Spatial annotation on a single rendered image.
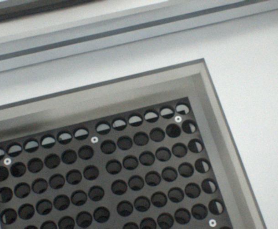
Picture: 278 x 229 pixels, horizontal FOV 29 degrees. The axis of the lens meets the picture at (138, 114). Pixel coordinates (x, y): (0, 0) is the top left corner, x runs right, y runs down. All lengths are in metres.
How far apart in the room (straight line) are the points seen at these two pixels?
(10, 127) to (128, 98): 0.12
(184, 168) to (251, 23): 0.14
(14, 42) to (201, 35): 0.15
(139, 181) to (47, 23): 0.16
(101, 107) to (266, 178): 0.20
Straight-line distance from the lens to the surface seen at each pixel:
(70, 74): 0.43
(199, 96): 0.54
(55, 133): 0.46
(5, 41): 0.40
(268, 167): 0.41
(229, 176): 0.51
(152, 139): 0.49
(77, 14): 0.41
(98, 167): 0.45
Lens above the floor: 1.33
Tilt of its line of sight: 66 degrees down
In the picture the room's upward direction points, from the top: 3 degrees clockwise
